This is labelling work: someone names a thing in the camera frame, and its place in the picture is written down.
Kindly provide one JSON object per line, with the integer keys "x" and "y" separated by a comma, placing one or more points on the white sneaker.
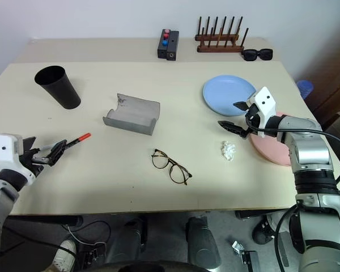
{"x": 64, "y": 255}

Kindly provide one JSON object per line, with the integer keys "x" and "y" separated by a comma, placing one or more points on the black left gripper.
{"x": 28, "y": 158}

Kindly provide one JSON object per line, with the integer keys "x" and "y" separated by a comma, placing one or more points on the pink push button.
{"x": 166, "y": 30}

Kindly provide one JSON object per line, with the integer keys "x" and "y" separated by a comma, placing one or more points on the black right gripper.
{"x": 253, "y": 113}

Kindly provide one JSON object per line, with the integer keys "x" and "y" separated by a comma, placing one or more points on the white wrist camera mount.
{"x": 265, "y": 103}
{"x": 3, "y": 150}

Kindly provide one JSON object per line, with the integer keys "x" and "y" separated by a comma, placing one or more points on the black box with round socket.
{"x": 173, "y": 46}

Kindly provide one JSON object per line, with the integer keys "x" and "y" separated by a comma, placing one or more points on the grey felt glasses case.
{"x": 136, "y": 113}

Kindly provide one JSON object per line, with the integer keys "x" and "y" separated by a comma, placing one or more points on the blue ribbed plastic container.
{"x": 305, "y": 88}

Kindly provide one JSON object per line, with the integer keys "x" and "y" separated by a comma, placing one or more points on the black shoe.
{"x": 262, "y": 232}

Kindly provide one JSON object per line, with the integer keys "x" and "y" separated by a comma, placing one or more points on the brown wooden door panel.
{"x": 328, "y": 82}

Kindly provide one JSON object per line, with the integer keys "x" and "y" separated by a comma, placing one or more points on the tortoiseshell round eyeglasses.
{"x": 160, "y": 155}

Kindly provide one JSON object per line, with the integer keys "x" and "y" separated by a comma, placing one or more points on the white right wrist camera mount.
{"x": 265, "y": 103}

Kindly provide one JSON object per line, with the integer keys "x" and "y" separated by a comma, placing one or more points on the dark wooden dish rack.
{"x": 219, "y": 48}

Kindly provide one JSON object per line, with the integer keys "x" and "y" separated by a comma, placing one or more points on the pink plate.
{"x": 272, "y": 151}

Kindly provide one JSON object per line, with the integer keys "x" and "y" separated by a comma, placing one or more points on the red push button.
{"x": 166, "y": 36}

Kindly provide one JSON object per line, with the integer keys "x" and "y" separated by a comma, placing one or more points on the black table frame bar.
{"x": 249, "y": 214}
{"x": 45, "y": 221}

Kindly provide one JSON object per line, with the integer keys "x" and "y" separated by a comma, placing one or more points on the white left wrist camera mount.
{"x": 3, "y": 150}

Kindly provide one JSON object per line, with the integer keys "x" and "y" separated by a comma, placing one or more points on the dark rounded leg cover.
{"x": 202, "y": 243}
{"x": 127, "y": 241}

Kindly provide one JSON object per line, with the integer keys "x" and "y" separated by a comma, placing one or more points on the black push button box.
{"x": 162, "y": 52}

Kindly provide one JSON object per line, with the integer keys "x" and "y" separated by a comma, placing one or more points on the black plastic cup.
{"x": 59, "y": 88}

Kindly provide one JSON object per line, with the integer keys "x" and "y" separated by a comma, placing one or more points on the white paper ball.
{"x": 227, "y": 150}

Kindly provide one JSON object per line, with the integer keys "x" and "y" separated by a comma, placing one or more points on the black floor bracket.
{"x": 95, "y": 255}
{"x": 249, "y": 260}

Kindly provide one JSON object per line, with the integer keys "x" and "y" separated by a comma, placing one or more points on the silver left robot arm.
{"x": 0, "y": 199}

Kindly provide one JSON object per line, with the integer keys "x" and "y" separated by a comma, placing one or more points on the red capped black marker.
{"x": 79, "y": 139}

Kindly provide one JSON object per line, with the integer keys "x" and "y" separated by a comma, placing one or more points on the black sunglasses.
{"x": 256, "y": 54}

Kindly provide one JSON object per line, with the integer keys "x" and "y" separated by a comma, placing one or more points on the light blue plate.
{"x": 226, "y": 95}

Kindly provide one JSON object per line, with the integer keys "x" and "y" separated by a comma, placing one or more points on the small metal clamp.
{"x": 237, "y": 247}

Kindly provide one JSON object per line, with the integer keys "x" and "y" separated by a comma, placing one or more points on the blue push button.
{"x": 165, "y": 43}

